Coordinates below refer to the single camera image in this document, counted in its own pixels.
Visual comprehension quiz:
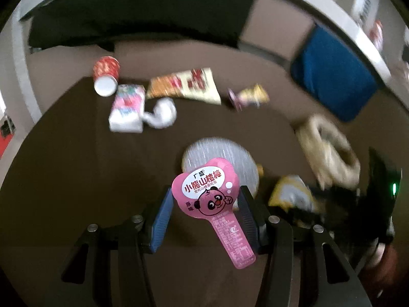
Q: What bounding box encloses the pink bear snack packet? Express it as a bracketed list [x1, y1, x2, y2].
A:
[172, 157, 257, 269]

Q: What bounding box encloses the person's right hand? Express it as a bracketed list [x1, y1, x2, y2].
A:
[361, 240, 404, 298]

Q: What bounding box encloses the yellow white snack wrapper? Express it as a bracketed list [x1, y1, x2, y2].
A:
[268, 174, 320, 213]

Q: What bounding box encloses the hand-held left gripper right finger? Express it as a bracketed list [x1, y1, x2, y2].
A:
[240, 185, 371, 307]

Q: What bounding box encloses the cream orange snack bag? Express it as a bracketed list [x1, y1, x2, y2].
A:
[146, 67, 222, 105]

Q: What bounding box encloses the pink white tissue packet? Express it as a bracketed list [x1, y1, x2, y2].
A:
[108, 84, 146, 133]

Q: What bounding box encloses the red black box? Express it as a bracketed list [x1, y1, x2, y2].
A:
[0, 102, 16, 160]

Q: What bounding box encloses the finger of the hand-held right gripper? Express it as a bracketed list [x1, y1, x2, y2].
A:
[300, 184, 365, 231]

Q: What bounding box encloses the round silver foil packet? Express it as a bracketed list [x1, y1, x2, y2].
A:
[181, 137, 264, 212]

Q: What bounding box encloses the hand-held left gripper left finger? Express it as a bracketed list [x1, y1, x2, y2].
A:
[41, 186, 174, 307]

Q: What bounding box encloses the blue towel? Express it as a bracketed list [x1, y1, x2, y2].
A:
[290, 26, 379, 122]

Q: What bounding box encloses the black cloth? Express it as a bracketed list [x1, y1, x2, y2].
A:
[28, 0, 258, 52]

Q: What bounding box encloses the red paper cup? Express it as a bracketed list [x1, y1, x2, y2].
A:
[93, 56, 121, 97]

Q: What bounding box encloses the white vent grille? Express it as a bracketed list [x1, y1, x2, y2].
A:
[351, 0, 374, 28]

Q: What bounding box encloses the yellow purple candy wrapper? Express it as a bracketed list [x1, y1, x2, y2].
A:
[228, 84, 269, 111]

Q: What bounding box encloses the cream fabric basket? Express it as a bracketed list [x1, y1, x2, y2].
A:
[296, 115, 361, 189]

